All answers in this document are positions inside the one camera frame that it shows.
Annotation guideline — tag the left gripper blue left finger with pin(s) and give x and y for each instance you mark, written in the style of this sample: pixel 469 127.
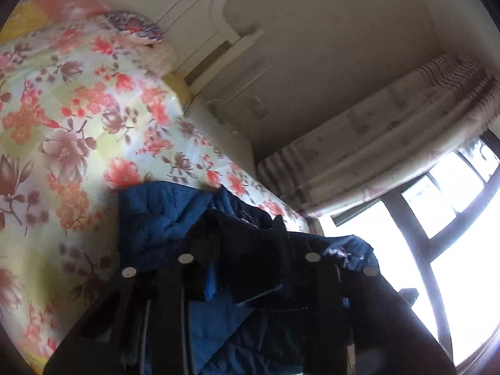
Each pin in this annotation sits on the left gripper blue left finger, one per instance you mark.
pixel 210 289

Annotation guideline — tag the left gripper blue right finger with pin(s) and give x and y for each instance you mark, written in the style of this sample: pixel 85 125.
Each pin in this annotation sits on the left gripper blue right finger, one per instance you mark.
pixel 283 242

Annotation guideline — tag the blue quilted puffer jacket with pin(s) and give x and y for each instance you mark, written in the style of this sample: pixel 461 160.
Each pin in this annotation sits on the blue quilted puffer jacket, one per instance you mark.
pixel 259 322

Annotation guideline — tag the white bedside table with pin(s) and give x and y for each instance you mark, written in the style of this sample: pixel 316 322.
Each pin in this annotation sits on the white bedside table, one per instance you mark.
pixel 230 141

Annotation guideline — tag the dark framed window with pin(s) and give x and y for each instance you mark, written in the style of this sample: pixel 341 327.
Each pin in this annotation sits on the dark framed window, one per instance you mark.
pixel 436 238

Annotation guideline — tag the yellow pillow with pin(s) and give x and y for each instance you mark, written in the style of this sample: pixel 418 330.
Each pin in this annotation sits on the yellow pillow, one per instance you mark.
pixel 179 86

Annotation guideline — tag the floral bed quilt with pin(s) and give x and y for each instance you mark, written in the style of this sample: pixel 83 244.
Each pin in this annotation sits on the floral bed quilt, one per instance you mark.
pixel 82 116

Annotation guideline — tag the patterned window curtain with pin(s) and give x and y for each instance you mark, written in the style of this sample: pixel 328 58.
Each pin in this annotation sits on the patterned window curtain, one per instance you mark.
pixel 386 140

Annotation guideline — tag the beige dotted pillow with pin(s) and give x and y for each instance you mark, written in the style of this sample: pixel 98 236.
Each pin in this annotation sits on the beige dotted pillow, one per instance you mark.
pixel 160 58

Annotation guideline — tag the white wooden headboard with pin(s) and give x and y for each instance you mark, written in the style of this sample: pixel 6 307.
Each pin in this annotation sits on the white wooden headboard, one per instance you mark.
pixel 205 43

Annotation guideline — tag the colourful patterned pillow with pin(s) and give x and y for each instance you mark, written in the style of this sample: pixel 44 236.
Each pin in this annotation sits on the colourful patterned pillow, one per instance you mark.
pixel 136 27

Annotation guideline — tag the wall power socket plate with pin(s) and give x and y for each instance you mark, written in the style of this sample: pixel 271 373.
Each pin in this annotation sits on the wall power socket plate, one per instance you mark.
pixel 256 108

